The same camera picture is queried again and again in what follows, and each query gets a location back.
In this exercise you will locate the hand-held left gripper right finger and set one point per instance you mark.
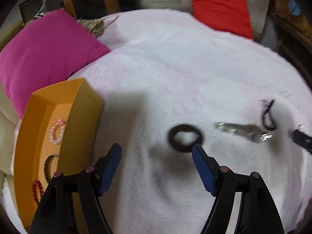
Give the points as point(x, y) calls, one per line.
point(203, 170)

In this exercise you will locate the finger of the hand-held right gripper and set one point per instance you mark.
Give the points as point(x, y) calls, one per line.
point(303, 140)

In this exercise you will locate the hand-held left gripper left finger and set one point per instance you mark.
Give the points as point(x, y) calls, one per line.
point(109, 170)

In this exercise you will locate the orange cardboard box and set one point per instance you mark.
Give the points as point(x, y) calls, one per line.
point(80, 117)

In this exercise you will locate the silver bangle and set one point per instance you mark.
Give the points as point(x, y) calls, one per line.
point(45, 167)

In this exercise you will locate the wooden table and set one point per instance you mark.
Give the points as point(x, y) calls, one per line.
point(292, 43)

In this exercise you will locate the beige sofa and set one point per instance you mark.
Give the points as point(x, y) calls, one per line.
point(6, 121)

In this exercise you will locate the pink pillow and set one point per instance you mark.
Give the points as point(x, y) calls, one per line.
point(46, 58)

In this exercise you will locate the wicker basket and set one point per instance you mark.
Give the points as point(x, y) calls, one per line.
point(280, 2)

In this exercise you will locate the brown patterned cloth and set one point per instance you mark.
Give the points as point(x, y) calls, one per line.
point(95, 26)

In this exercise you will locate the red pillow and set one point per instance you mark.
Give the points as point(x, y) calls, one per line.
point(219, 9)

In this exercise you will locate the striped cloth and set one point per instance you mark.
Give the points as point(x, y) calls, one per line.
point(39, 15)

